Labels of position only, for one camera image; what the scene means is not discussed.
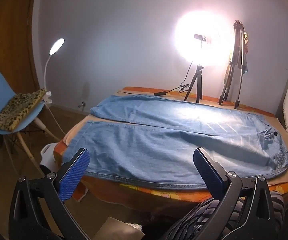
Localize light blue denim pants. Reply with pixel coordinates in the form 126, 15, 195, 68
63, 94, 288, 190

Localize striped dark clothing of person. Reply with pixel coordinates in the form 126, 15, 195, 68
161, 191, 284, 239

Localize orange floral bed sheet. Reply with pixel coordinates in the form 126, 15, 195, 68
52, 87, 288, 205

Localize white plastic jug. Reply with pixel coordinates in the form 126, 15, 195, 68
39, 143, 59, 174

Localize white clip-on desk lamp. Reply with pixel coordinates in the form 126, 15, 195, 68
42, 37, 65, 105

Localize leopard print cushion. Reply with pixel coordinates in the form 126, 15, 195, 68
0, 88, 47, 132

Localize tall grey folded tripod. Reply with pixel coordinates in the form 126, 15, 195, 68
218, 20, 247, 109

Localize colourful cloth on tripod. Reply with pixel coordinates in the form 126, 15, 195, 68
224, 27, 249, 87

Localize blue plastic chair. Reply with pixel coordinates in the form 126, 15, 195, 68
0, 73, 59, 176

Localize wooden door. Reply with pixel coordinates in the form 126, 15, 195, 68
0, 0, 40, 93

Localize black power cable with adapter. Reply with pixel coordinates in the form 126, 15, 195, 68
153, 61, 193, 97

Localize bright ring light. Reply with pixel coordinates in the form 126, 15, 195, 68
173, 9, 233, 71

